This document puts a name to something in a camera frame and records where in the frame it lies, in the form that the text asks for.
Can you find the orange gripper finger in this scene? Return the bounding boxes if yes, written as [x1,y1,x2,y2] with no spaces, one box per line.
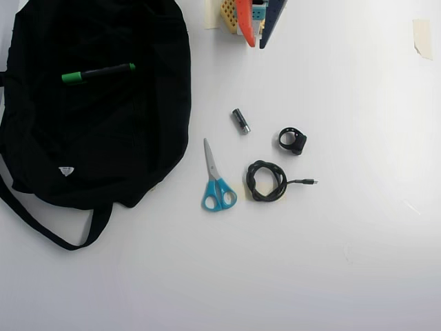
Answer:
[235,0,258,48]

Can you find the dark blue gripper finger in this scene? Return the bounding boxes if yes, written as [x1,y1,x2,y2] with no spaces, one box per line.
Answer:
[258,0,289,49]

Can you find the black marker with green cap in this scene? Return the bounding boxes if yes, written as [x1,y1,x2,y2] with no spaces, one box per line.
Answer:
[61,62,136,86]

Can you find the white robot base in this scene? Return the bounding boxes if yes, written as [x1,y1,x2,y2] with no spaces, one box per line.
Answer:
[236,19,267,38]

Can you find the black fabric bag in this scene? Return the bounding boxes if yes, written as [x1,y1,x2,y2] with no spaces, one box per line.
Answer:
[0,0,193,252]

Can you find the yellow perforated block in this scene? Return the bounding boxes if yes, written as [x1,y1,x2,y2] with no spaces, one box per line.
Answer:
[219,0,242,35]

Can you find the narrow beige tape strip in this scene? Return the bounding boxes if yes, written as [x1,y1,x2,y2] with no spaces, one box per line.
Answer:
[205,0,223,30]

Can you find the black AA battery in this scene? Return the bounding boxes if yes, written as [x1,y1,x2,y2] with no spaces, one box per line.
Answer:
[231,108,252,135]

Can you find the torn beige tape piece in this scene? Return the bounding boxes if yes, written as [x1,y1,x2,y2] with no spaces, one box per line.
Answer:
[412,19,434,61]

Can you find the black ring clip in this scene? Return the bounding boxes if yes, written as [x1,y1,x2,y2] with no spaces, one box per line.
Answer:
[278,126,308,155]

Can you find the blue-handled scissors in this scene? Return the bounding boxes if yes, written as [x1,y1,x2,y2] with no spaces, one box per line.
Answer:
[201,137,238,212]

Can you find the coiled black USB cable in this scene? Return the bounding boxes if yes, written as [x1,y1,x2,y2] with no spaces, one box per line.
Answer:
[246,159,320,203]

